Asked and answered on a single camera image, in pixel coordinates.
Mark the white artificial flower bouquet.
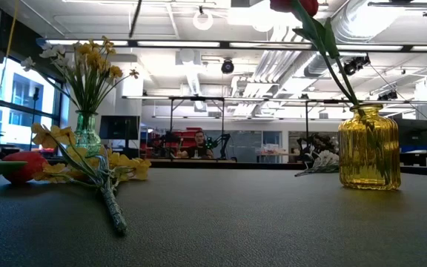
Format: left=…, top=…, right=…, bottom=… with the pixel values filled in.
left=20, top=40, right=88, bottom=112
left=294, top=150, right=340, bottom=178

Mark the yellow artificial flower bouquet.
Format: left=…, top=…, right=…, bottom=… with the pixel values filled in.
left=30, top=122, right=152, bottom=237
left=70, top=36, right=140, bottom=112

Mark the green glass vase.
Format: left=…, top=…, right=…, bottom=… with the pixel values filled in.
left=73, top=110, right=102, bottom=156

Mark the yellow ribbed glass vase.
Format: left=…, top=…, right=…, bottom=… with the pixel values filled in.
left=337, top=103, right=402, bottom=191

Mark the person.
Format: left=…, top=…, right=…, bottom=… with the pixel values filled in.
left=178, top=129, right=214, bottom=159

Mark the red storage rack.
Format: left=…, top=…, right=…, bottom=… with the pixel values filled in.
left=141, top=127, right=203, bottom=156

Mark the long ceiling light bar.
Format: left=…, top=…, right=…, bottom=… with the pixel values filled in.
left=46, top=39, right=427, bottom=53

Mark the black table mat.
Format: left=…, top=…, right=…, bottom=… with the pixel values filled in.
left=0, top=162, right=427, bottom=267

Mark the black flat monitor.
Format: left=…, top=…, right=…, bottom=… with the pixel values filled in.
left=99, top=115, right=141, bottom=151

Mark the black pole stand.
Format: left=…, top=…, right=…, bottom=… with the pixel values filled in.
left=30, top=87, right=40, bottom=149

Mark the dark wide monitor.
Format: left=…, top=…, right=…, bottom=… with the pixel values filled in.
left=391, top=117, right=427, bottom=148

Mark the black frame stand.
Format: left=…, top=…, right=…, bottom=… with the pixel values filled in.
left=168, top=96, right=226, bottom=160

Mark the black dome camera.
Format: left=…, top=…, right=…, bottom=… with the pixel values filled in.
left=220, top=58, right=235, bottom=75

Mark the white ring lamp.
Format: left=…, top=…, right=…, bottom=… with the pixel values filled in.
left=192, top=9, right=214, bottom=32

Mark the black camera on pole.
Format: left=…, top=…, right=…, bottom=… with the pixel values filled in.
left=339, top=53, right=371, bottom=77

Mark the silver ventilation duct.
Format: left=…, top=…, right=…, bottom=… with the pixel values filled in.
left=304, top=0, right=372, bottom=77

